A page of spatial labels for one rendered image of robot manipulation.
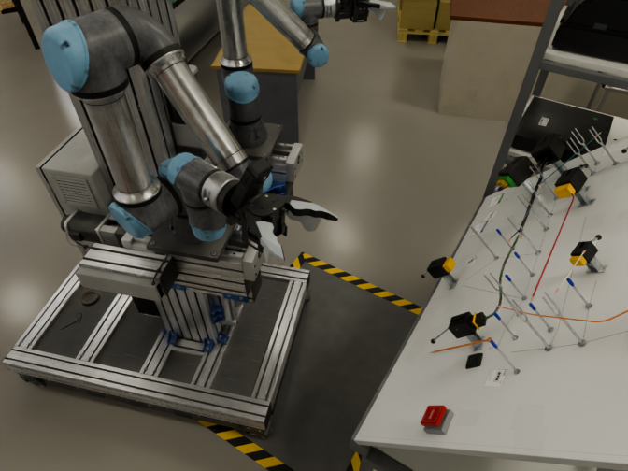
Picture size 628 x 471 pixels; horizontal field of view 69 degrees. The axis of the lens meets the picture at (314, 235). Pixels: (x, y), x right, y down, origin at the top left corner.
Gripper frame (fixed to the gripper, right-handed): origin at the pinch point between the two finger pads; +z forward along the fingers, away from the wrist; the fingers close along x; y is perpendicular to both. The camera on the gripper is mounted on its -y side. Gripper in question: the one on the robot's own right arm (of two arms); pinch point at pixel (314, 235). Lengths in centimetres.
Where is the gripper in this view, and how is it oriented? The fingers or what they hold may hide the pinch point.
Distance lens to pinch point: 77.6
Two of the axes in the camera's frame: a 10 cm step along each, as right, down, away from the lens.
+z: 7.8, 4.4, -4.3
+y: -0.9, 7.7, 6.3
